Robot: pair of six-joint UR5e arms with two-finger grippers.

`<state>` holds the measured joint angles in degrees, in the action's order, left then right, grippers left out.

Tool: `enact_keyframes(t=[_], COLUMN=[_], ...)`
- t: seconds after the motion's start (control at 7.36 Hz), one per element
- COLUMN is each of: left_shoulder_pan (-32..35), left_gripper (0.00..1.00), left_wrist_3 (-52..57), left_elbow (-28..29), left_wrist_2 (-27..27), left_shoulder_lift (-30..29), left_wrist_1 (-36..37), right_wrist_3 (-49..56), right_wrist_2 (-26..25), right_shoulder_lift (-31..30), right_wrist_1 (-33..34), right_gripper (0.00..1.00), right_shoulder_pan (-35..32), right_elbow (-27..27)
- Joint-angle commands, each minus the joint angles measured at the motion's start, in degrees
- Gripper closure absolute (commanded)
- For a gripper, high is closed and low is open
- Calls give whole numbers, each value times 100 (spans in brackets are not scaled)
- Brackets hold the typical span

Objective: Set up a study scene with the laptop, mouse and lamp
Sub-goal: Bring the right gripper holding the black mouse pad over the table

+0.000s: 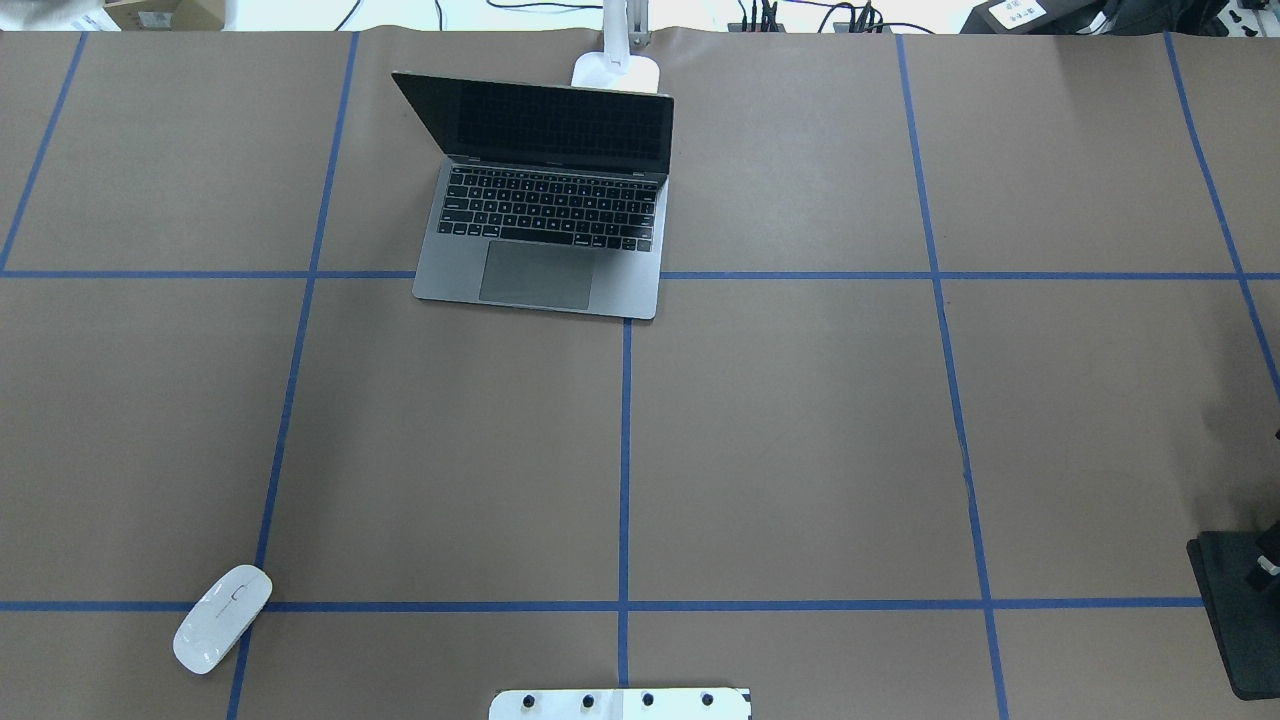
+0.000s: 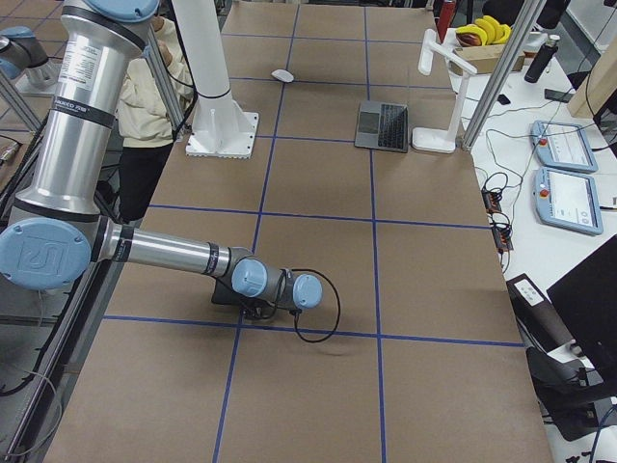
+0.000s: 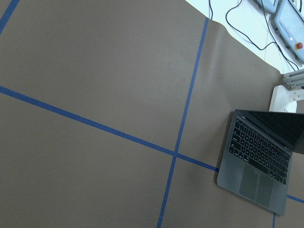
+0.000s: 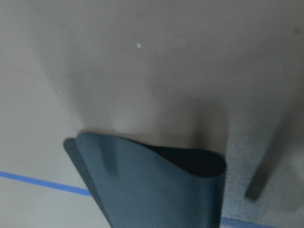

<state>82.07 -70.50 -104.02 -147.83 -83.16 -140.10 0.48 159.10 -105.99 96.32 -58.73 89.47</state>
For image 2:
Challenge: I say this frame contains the black mouse pad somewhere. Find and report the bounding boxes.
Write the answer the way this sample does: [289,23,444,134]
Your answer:
[211,281,245,307]

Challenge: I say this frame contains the grey laptop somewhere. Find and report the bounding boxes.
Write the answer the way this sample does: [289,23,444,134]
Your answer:
[354,100,409,152]

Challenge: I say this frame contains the white desk lamp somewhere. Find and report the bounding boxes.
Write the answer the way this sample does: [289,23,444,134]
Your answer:
[412,29,477,153]

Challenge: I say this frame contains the white computer mouse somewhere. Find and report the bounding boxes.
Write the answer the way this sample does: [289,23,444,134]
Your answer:
[271,68,295,83]

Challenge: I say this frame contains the cardboard lamp box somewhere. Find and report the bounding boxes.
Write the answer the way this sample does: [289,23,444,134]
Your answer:
[449,44,525,75]

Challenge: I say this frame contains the person in cream sweater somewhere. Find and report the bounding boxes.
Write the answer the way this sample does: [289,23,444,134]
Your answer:
[117,15,192,223]

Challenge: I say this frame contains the upper blue teach pendant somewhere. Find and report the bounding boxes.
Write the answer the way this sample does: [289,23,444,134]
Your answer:
[530,121,598,174]

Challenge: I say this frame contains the blue teach pendant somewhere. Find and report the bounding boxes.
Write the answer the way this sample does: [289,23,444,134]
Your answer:
[533,167,604,235]
[530,121,598,174]

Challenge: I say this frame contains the lower blue teach pendant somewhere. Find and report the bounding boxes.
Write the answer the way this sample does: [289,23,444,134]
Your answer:
[533,167,604,235]

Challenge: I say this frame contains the red cylinder bottle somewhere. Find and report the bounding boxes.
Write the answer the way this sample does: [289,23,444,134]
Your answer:
[437,0,457,41]

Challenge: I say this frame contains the yellow bananas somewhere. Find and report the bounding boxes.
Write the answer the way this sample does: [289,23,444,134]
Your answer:
[455,15,512,47]

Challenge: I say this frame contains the black monitor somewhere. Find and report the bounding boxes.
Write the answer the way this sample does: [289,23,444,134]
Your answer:
[548,237,616,378]

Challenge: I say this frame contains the black water bottle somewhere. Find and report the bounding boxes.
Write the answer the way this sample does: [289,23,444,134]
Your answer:
[523,34,560,83]

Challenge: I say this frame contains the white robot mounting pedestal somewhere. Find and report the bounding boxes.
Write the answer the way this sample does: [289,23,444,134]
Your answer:
[172,0,259,159]

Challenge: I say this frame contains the aluminium frame post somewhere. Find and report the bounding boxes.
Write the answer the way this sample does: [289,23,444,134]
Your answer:
[461,0,546,151]

